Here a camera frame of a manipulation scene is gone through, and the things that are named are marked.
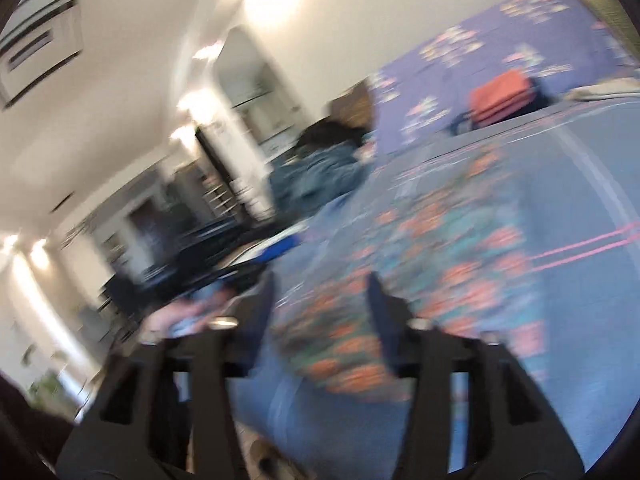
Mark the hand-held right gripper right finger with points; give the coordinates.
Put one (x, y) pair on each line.
(382, 315)

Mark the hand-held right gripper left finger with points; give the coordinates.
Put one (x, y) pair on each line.
(260, 310)

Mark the teal floral garment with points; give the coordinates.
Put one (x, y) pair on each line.
(440, 260)

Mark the folded orange clothes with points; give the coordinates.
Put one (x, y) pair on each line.
(502, 97)

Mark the person in blue jacket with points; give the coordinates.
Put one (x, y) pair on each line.
(320, 175)

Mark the blue striped bed sheet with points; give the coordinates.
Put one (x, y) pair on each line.
(580, 310)

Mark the green potted plant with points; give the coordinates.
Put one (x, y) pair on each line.
(45, 375)

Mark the purple triangle print blanket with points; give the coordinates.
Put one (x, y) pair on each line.
(450, 75)

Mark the folded cream cloth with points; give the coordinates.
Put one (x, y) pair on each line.
(605, 91)

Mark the ceiling air vent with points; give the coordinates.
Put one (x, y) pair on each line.
(40, 45)

